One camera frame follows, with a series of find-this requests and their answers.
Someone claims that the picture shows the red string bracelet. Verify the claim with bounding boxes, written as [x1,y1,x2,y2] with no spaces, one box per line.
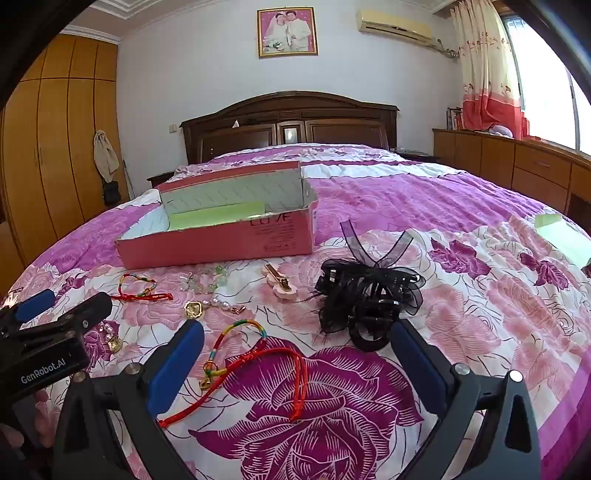
[111,272,174,304]

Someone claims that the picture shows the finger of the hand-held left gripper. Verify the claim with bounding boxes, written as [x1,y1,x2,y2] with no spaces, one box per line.
[28,292,114,345]
[0,289,57,341]

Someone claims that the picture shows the dark wooden nightstand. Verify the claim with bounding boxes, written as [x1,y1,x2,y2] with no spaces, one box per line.
[146,170,177,189]

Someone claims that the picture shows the wooden dresser cabinet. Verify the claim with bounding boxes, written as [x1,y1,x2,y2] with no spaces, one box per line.
[431,128,591,232]

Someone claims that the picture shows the black ribbon hair claw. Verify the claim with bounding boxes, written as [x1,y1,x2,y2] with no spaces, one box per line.
[314,219,426,354]

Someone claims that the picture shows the floral red curtain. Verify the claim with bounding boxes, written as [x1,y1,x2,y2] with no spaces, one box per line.
[450,0,530,142]

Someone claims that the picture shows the pink cardboard box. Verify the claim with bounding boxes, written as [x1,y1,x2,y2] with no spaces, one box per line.
[115,159,320,270]

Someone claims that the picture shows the framed wall photo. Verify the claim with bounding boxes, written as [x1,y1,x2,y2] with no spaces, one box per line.
[257,6,319,58]

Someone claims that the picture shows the wooden wardrobe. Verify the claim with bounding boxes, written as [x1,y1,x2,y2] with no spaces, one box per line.
[0,33,131,296]

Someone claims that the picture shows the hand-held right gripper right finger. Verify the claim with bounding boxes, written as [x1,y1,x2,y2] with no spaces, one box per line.
[390,318,541,480]

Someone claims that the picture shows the pink hair clip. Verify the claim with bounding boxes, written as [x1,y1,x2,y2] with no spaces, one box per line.
[262,263,299,301]

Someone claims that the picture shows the pearl gold pendant bracelet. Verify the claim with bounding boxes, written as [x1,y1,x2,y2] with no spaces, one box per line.
[184,298,248,320]

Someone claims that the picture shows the green paper sheet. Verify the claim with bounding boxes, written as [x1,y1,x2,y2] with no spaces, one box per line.
[534,213,591,269]
[167,200,265,230]

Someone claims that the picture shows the window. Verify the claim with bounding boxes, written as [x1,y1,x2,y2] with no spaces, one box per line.
[503,14,591,158]

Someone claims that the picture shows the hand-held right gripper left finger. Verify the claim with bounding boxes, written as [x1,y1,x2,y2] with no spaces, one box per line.
[53,318,206,480]

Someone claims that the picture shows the beige hanging cloth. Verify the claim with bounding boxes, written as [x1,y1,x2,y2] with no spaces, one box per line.
[93,130,121,184]

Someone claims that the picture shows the green red bead bracelet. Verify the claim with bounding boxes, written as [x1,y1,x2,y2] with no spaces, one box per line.
[158,322,309,428]

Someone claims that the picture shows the pearl gold earrings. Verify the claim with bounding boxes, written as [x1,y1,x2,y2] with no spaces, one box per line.
[95,320,125,354]

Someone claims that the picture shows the person's left hand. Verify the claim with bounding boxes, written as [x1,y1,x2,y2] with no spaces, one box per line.
[0,389,60,468]

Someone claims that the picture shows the dark wooden headboard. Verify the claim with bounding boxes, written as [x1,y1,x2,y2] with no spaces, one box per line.
[179,91,400,165]

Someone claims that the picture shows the floral pink bedspread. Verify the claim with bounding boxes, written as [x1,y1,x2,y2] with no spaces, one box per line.
[0,143,591,480]

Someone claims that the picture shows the wall air conditioner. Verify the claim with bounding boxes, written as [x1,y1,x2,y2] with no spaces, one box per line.
[355,9,435,45]

